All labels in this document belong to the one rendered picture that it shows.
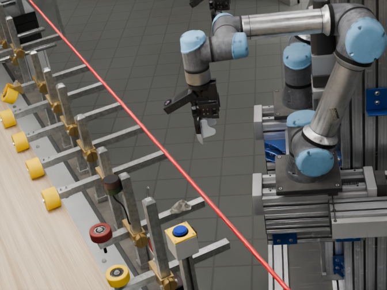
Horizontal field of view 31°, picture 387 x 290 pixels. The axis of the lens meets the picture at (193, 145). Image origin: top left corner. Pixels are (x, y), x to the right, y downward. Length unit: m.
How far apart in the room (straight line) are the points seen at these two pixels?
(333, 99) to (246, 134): 2.54
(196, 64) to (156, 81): 3.45
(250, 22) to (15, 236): 1.19
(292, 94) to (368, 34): 0.84
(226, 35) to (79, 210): 1.42
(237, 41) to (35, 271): 1.07
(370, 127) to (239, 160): 1.96
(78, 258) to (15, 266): 0.22
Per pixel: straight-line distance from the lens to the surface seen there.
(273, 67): 5.48
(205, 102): 2.14
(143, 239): 2.60
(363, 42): 2.08
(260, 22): 2.18
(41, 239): 2.67
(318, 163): 2.26
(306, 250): 3.44
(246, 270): 3.67
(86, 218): 3.17
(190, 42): 2.04
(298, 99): 2.85
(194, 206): 2.72
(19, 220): 2.79
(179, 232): 2.01
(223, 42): 2.06
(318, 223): 2.58
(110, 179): 2.47
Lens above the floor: 2.50
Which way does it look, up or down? 33 degrees down
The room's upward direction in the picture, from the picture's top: 9 degrees counter-clockwise
